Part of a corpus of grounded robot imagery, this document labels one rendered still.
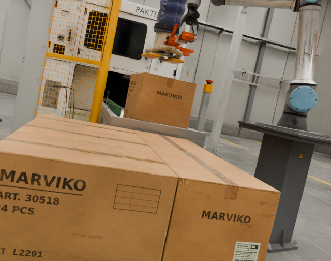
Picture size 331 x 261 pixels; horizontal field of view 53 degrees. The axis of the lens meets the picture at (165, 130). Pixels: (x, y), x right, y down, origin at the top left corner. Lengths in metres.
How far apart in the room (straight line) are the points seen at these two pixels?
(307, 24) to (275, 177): 0.94
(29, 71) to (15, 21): 8.48
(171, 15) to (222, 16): 9.54
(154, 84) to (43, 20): 1.16
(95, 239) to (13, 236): 0.25
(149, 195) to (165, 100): 1.37
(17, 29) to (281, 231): 10.20
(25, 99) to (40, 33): 0.56
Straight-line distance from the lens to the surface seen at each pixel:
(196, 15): 2.17
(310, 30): 2.17
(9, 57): 11.42
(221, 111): 5.56
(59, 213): 1.13
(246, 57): 12.44
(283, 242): 2.37
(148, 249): 1.21
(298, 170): 2.30
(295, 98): 2.08
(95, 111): 3.07
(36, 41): 3.05
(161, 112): 2.42
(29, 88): 3.04
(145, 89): 2.39
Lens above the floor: 0.79
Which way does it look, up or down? 5 degrees down
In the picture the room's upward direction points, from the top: 12 degrees clockwise
